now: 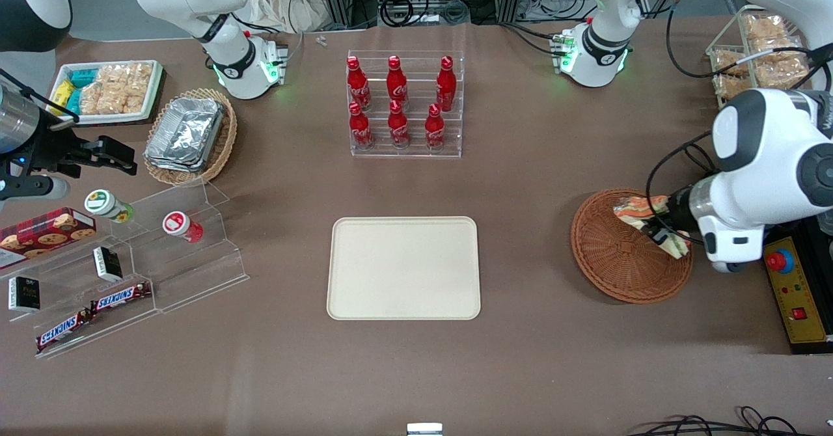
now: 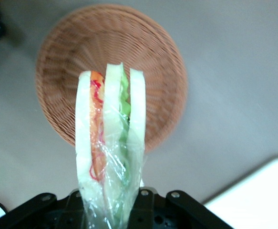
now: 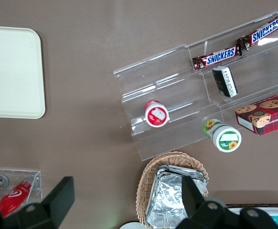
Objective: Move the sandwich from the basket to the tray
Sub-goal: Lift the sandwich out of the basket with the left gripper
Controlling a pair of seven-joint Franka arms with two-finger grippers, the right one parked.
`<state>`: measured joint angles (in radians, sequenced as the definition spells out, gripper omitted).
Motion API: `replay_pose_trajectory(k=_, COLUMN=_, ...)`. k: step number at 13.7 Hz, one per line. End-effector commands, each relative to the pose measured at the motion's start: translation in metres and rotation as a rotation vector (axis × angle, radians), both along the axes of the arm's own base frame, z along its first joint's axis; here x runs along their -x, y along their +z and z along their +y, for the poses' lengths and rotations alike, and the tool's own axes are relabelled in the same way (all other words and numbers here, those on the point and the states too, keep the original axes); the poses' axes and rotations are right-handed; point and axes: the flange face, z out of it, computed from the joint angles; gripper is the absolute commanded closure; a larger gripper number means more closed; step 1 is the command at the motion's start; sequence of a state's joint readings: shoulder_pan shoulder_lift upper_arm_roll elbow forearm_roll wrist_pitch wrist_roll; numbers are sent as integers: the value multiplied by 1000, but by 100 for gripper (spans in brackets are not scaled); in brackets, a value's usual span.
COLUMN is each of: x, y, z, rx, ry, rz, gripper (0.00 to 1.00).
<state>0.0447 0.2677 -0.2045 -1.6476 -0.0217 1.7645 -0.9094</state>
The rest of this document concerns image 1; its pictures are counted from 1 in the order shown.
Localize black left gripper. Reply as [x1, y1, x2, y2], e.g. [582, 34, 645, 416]
[641, 185, 698, 249]

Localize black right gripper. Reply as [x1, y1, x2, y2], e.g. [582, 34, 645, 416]
[13, 118, 139, 178]

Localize triangular sandwich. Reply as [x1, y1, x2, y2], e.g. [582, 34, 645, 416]
[613, 195, 692, 260]

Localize white snack tray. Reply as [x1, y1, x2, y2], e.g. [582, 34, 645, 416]
[48, 60, 165, 126]

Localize brown round wicker basket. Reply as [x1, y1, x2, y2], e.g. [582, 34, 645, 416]
[571, 189, 694, 305]

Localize light oval wicker basket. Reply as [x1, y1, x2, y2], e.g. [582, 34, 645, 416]
[143, 88, 238, 187]

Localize beige rectangular tray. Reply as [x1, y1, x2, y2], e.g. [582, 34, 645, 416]
[327, 217, 482, 321]

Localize green lidded drink cup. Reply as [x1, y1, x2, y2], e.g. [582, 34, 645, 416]
[85, 189, 135, 223]

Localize clear rice cracker bag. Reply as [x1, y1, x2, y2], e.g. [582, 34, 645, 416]
[127, 63, 154, 115]
[79, 83, 128, 115]
[96, 64, 132, 89]

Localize stacked aluminium foil containers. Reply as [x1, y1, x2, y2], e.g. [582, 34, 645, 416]
[144, 96, 225, 173]

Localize red cookie box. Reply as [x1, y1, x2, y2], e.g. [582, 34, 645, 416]
[0, 207, 97, 269]

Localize red lidded drink cup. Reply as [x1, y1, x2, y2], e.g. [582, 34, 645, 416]
[163, 211, 204, 243]

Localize small black chocolate box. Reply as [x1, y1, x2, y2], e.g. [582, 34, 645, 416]
[8, 277, 41, 312]
[93, 247, 123, 282]

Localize Snickers chocolate bar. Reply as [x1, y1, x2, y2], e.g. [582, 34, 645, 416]
[36, 310, 92, 352]
[89, 282, 152, 313]

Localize black appliance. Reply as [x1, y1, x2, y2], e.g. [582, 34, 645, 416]
[758, 218, 833, 355]

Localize clear acrylic stepped display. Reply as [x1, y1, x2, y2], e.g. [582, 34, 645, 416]
[0, 179, 250, 360]

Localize yellow control panel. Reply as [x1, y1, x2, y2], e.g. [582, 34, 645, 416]
[761, 236, 832, 346]

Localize bagged fried snack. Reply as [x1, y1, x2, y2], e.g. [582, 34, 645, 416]
[748, 36, 804, 58]
[744, 14, 789, 40]
[755, 55, 812, 90]
[714, 74, 750, 98]
[713, 51, 749, 76]

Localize beige crumpled cloth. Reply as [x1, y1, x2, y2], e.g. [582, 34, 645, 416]
[246, 0, 326, 33]

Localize red cola bottle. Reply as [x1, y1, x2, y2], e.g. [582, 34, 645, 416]
[388, 100, 411, 149]
[349, 102, 375, 150]
[347, 57, 372, 111]
[436, 56, 457, 113]
[387, 56, 409, 108]
[425, 103, 446, 152]

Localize clear acrylic bottle rack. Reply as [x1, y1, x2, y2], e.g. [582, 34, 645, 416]
[347, 50, 465, 159]

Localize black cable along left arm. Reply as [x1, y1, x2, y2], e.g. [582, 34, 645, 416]
[646, 0, 833, 249]

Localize black appliance cable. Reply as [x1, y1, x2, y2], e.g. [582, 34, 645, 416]
[683, 142, 720, 176]

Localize white wire rack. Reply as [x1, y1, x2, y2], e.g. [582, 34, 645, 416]
[706, 5, 830, 108]

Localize black coiled floor cable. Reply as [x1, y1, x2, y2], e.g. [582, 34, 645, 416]
[628, 405, 804, 436]

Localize black left arm base cables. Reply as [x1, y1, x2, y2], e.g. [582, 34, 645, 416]
[501, 23, 564, 56]

